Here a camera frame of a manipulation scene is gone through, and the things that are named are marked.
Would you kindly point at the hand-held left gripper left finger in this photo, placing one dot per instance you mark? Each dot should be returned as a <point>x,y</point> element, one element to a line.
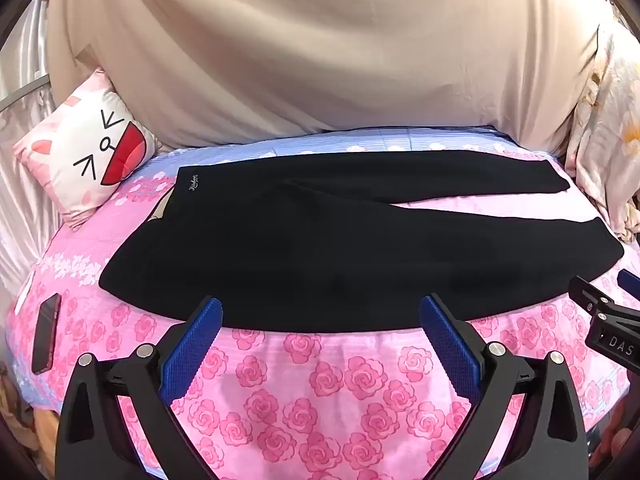
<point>192,345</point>

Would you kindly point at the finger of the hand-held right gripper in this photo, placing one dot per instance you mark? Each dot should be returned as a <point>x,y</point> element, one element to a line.
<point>587,292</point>
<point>629,280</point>

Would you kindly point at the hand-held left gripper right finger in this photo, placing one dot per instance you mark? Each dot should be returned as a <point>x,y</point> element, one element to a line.
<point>450,345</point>

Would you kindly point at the black pants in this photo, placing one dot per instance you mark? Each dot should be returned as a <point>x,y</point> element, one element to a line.
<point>300,260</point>

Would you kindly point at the pink floral bedsheet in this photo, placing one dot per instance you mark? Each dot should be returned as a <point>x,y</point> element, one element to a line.
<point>325,385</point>

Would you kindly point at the dark smartphone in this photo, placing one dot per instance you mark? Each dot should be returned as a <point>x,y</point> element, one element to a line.
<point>46,332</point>

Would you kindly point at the cream floral quilt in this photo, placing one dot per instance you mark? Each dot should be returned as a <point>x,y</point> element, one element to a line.
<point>605,135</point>

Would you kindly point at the cat face pillow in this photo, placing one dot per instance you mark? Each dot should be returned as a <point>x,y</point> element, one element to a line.
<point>85,145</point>

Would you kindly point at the white satin curtain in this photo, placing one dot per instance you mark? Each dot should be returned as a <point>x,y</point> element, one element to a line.
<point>20,185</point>

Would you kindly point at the beige cloth backdrop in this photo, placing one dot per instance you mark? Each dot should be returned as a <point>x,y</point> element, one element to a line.
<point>325,60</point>

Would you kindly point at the metal bed rail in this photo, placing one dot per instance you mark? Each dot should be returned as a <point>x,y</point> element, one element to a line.
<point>25,91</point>

